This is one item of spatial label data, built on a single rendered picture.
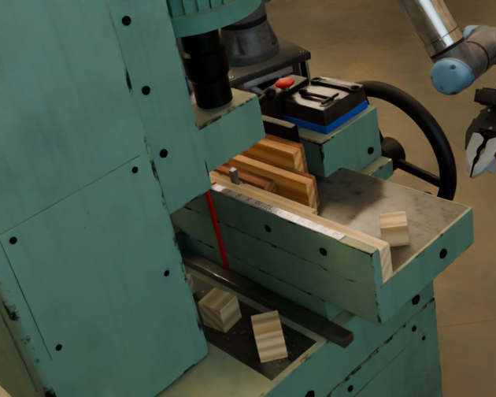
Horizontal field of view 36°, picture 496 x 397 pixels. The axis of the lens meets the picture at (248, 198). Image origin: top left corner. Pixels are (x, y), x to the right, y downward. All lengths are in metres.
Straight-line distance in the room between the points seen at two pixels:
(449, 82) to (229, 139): 0.62
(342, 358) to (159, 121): 0.41
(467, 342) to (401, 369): 0.98
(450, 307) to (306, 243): 1.34
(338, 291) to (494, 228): 1.64
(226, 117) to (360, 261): 0.27
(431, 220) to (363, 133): 0.23
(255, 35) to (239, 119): 0.82
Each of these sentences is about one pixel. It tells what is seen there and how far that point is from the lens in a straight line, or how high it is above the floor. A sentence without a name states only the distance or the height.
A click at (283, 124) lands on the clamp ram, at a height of 0.99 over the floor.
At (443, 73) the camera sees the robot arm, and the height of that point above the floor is 0.86.
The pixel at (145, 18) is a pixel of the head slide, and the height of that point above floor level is 1.25.
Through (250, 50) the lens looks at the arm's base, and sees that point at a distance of 1.86.
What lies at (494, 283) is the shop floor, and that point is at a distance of 2.38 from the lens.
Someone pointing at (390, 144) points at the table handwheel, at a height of 0.84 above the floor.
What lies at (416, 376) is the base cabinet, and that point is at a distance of 1.26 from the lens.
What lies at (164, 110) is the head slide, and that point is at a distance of 0.93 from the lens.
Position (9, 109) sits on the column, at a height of 1.23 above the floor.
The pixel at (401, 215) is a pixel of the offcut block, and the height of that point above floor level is 0.93.
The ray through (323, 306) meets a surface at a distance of 1.04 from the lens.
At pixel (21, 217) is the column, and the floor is 1.12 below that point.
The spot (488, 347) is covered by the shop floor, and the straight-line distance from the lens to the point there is 2.17.
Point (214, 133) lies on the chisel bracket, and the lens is 1.03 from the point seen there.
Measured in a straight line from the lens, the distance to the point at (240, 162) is 1.15.
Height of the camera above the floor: 1.50
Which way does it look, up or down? 31 degrees down
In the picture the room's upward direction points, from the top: 13 degrees counter-clockwise
